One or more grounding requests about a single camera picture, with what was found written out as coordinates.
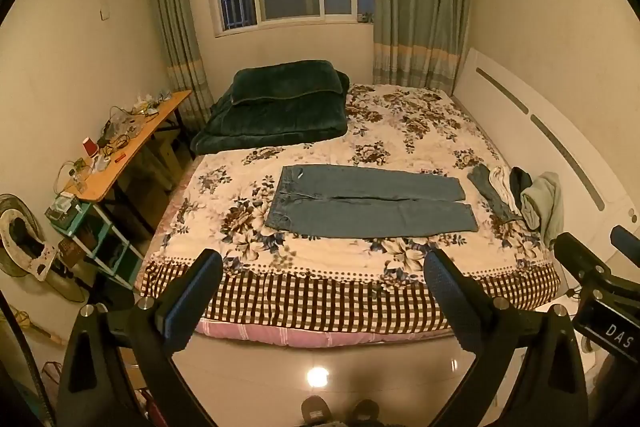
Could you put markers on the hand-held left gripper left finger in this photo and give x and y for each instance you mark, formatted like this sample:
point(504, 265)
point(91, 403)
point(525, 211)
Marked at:
point(192, 302)

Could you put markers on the floral bed blanket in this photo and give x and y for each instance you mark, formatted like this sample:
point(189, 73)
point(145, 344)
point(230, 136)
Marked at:
point(400, 142)

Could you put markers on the small electronic box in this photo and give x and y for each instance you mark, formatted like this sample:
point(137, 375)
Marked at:
point(62, 209)

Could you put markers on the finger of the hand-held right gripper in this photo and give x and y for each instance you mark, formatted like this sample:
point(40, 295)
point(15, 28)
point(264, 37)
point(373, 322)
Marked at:
point(577, 252)
point(627, 243)

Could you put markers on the dark green folded quilt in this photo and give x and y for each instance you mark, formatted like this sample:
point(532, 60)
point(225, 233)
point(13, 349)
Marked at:
point(280, 122)

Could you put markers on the light wooden stool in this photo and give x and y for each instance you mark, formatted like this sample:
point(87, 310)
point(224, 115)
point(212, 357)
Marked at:
point(162, 157)

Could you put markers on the dark slipper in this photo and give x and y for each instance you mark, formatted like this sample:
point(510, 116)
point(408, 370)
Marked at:
point(364, 413)
point(314, 413)

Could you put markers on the wooden folding desk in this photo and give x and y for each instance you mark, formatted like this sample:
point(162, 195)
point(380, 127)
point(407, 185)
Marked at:
point(130, 157)

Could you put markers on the white bed headboard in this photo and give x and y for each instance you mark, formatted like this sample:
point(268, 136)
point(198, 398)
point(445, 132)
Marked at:
point(550, 97)

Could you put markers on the black garment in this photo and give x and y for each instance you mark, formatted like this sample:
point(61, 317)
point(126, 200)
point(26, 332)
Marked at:
point(520, 181)

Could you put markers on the electric floor fan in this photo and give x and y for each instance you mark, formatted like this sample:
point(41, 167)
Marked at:
point(22, 242)

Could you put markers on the light green garment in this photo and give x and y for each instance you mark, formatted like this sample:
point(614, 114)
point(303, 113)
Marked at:
point(545, 202)

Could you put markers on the pink striped mattress sheet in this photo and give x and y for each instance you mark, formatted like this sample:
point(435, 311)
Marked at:
point(300, 335)

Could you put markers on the dark grey garment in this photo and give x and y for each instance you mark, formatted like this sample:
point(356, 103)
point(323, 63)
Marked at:
point(487, 189)

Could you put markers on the red cup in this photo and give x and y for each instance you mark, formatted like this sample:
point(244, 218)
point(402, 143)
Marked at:
point(90, 148)

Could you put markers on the teal shelf unit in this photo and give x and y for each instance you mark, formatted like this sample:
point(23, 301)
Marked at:
point(107, 227)

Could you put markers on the white garment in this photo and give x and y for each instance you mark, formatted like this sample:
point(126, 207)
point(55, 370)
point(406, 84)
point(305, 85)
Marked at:
point(501, 184)

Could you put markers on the dark green pillow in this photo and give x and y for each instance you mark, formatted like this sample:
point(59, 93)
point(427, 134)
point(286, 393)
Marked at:
point(285, 82)

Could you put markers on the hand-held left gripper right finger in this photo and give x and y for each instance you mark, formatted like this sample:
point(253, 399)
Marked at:
point(447, 302)

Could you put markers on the blue denim pants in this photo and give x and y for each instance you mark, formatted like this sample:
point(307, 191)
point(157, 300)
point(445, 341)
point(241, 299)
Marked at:
point(350, 207)

